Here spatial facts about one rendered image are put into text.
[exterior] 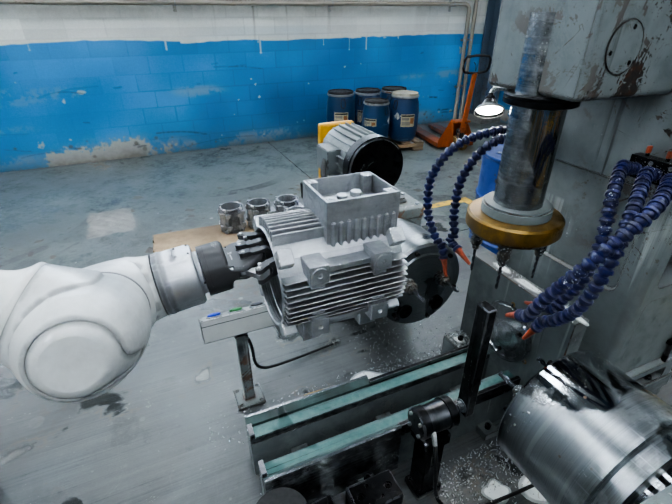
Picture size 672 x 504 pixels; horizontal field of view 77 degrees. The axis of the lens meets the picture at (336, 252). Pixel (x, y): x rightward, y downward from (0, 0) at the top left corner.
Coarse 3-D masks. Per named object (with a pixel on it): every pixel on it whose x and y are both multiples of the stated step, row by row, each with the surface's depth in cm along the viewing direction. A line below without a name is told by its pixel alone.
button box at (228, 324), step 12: (228, 312) 98; (240, 312) 97; (252, 312) 97; (264, 312) 98; (204, 324) 94; (216, 324) 94; (228, 324) 95; (240, 324) 96; (252, 324) 97; (264, 324) 98; (204, 336) 94; (216, 336) 94; (228, 336) 95
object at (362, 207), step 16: (336, 176) 69; (352, 176) 70; (368, 176) 70; (304, 192) 67; (320, 192) 69; (336, 192) 70; (352, 192) 66; (368, 192) 71; (384, 192) 63; (400, 192) 64; (320, 208) 62; (336, 208) 60; (352, 208) 61; (368, 208) 62; (384, 208) 64; (336, 224) 61; (352, 224) 63; (368, 224) 64; (384, 224) 65; (336, 240) 63
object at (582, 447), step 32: (576, 352) 73; (512, 384) 80; (544, 384) 70; (576, 384) 68; (608, 384) 67; (640, 384) 70; (512, 416) 72; (544, 416) 68; (576, 416) 65; (608, 416) 63; (640, 416) 62; (512, 448) 73; (544, 448) 66; (576, 448) 63; (608, 448) 60; (640, 448) 59; (544, 480) 67; (576, 480) 62; (608, 480) 60; (640, 480) 57
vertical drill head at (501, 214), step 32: (544, 32) 65; (544, 96) 68; (512, 128) 74; (544, 128) 71; (512, 160) 75; (544, 160) 74; (512, 192) 77; (544, 192) 78; (480, 224) 80; (512, 224) 78; (544, 224) 78
